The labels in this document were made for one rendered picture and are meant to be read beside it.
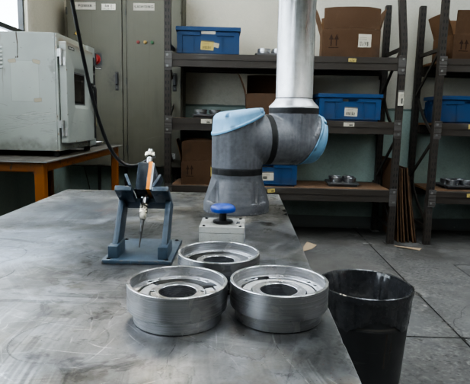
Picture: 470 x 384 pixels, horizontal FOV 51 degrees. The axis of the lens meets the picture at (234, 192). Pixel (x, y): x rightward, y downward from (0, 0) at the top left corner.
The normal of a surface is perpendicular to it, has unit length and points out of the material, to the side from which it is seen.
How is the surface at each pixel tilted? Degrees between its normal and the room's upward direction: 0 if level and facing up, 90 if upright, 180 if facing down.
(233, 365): 0
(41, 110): 92
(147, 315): 90
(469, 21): 94
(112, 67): 90
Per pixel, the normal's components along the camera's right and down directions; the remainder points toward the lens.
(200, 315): 0.53, 0.14
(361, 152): -0.02, 0.14
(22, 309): 0.02, -0.99
